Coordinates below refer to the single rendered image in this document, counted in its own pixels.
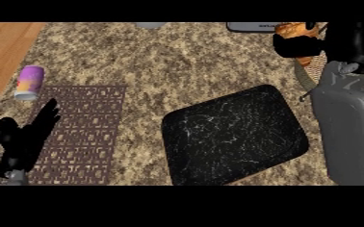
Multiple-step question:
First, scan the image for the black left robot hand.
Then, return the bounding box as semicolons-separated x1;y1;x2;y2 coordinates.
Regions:
0;97;62;175

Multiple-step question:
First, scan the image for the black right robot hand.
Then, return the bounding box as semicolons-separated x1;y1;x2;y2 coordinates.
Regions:
272;21;364;67

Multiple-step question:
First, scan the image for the golden brown croissant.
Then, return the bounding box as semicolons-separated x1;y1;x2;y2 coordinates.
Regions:
273;21;321;67

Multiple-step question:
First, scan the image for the black marble tray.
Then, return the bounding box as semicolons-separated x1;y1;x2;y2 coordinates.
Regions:
160;84;310;187

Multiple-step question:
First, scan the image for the brown patterned placemat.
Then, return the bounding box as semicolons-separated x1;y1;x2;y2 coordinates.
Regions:
26;83;128;186

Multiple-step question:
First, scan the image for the purple can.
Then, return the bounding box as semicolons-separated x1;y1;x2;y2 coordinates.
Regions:
13;64;47;102

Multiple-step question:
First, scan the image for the grey appliance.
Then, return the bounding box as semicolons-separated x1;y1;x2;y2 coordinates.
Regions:
225;21;285;34

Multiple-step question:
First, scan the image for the pale grey object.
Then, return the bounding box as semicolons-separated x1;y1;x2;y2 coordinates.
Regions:
134;21;165;30

